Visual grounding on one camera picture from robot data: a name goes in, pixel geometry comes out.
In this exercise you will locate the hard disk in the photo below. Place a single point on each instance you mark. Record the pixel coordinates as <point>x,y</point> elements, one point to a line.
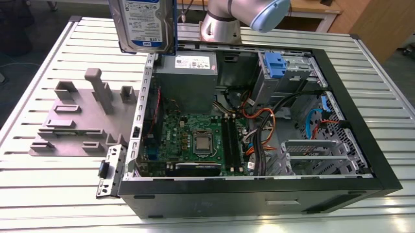
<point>142,24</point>

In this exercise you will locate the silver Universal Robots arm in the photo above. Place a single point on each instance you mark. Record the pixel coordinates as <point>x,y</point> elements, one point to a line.
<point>220,26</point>

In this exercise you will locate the metal disk bay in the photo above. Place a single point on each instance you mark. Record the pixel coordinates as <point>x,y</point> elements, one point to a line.
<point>320,159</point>

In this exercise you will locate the green motherboard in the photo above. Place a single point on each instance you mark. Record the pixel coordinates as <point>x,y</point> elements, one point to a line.
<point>175,126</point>

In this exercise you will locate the silver CPU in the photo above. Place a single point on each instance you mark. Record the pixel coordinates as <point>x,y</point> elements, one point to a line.
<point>203,143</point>

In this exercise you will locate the black RAM slot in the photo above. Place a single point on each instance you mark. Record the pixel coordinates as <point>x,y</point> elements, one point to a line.
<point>236,145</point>
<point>227,145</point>

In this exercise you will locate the grey power supply unit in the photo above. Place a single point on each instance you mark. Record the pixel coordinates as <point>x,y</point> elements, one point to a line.
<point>184,85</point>

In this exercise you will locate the CPU socket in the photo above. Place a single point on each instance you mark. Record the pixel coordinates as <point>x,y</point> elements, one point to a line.
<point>196,153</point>

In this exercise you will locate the black graphics card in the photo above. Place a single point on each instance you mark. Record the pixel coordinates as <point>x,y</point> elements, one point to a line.
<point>197,168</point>

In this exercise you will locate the metal optical drive cage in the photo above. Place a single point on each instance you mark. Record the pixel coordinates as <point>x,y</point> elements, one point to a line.
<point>272,89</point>

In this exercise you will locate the blue plastic drive latch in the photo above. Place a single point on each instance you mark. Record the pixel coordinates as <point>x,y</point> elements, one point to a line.
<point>275,64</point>

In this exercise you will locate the black open PC case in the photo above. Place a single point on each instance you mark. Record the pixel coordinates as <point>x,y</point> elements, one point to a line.
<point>259,194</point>

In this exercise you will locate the blue plastic clip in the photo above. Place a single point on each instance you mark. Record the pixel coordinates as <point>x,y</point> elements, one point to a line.
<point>324,104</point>

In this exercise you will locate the grey parts rack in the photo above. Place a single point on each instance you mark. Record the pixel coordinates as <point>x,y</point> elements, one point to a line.
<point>84,121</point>

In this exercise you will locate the blue black video connector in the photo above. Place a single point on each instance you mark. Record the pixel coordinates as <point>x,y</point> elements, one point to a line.
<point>102,168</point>

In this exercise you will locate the green RAM stick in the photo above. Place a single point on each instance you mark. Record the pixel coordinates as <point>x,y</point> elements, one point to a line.
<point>69,133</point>

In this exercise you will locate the wooden desk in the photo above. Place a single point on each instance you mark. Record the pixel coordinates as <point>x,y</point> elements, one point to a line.
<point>311,9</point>

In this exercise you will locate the wooden cabinet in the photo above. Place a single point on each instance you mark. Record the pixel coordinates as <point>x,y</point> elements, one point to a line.
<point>381,24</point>

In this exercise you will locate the metal card retention bracket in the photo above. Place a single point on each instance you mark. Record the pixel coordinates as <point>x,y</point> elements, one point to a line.
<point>114,157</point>

